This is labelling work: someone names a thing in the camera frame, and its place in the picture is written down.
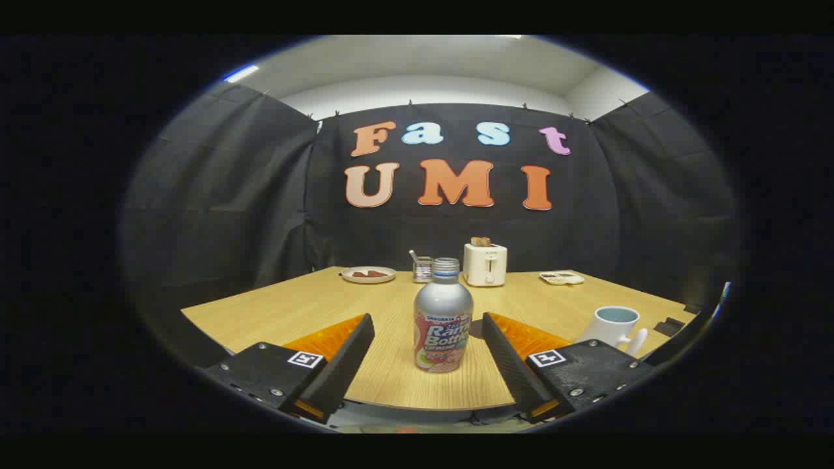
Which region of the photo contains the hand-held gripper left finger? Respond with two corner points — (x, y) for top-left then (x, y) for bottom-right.
(203, 313), (376, 425)

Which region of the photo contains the wooden table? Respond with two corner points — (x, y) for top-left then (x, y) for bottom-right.
(181, 266), (698, 412)

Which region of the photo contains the white cup with handle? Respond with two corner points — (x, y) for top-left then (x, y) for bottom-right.
(577, 306), (649, 358)

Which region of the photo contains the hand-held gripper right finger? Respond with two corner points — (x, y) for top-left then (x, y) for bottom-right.
(481, 312), (655, 424)

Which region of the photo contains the black backdrop cloth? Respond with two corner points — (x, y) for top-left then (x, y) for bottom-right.
(121, 81), (740, 349)

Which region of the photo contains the silver juice bottle pink label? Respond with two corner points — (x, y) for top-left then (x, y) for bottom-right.
(413, 258), (474, 373)

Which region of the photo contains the white toaster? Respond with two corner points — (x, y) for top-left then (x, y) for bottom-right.
(463, 243), (508, 287)

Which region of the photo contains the round white plate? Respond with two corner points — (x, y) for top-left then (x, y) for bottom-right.
(341, 266), (397, 284)

